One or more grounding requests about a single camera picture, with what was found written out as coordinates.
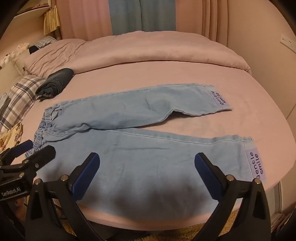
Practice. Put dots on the bed with pink sheet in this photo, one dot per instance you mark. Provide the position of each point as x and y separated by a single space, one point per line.
254 104

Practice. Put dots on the blue curtain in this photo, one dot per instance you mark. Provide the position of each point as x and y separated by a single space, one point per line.
143 16

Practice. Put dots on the white wall power strip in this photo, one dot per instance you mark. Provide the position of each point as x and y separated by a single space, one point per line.
288 40

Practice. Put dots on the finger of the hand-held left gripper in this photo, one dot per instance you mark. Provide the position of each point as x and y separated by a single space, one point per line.
19 149
44 155

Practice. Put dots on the plaid shirt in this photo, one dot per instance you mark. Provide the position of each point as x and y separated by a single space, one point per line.
45 41

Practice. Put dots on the pink duvet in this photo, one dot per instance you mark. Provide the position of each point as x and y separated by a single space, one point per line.
150 51

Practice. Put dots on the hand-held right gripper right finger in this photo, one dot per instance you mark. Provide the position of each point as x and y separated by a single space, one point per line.
208 177

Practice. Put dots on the plaid pillow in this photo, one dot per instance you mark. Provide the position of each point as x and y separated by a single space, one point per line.
18 99

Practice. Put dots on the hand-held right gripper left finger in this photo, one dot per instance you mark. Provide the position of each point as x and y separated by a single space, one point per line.
86 177

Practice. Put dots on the yellow frilled cloth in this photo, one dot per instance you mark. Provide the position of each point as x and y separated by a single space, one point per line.
52 20

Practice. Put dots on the pink pillow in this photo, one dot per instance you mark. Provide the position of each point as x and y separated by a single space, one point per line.
53 58

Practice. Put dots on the yellow printed cloth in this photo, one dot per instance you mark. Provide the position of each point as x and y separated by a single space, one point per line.
11 136

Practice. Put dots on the light blue denim pants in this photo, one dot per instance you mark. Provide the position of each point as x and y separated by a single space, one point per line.
138 157

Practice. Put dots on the pink curtain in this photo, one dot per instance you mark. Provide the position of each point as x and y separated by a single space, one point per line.
85 18
201 18

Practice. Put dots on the dark rolled clothing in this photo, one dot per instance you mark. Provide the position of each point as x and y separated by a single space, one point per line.
56 81

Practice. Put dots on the white plush toy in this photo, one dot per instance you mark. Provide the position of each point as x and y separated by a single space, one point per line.
17 52

